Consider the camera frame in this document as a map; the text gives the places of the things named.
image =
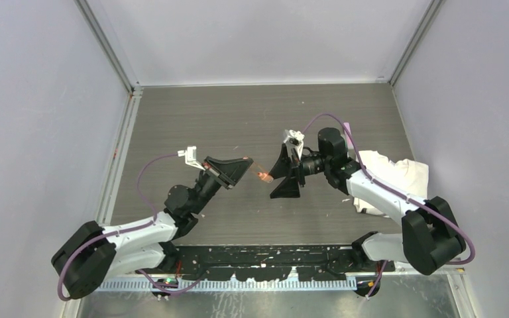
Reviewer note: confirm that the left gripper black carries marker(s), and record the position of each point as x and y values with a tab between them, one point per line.
226	173

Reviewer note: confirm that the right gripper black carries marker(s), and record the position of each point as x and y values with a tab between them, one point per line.
289	187

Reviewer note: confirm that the orange highlighter pen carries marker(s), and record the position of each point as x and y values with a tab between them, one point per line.
265	177

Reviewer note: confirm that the pink highlighter pen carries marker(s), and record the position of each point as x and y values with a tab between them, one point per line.
347	127

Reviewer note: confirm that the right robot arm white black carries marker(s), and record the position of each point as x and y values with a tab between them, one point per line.
430	237

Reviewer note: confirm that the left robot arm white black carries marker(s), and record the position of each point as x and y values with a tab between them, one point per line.
94	253

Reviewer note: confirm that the white cloth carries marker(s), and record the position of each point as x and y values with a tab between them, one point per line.
407	175

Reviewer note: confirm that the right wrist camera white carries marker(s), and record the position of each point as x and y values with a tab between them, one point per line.
294	144

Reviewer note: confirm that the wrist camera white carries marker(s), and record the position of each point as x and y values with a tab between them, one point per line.
294	144
190	157

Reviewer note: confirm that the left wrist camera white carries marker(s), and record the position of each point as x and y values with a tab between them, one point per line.
190	157

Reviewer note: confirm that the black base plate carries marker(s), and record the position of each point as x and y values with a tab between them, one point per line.
264	263

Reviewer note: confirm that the aluminium frame rail left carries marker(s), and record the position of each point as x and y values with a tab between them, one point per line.
117	161

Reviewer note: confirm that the slotted cable duct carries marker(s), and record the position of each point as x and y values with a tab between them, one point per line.
128	284

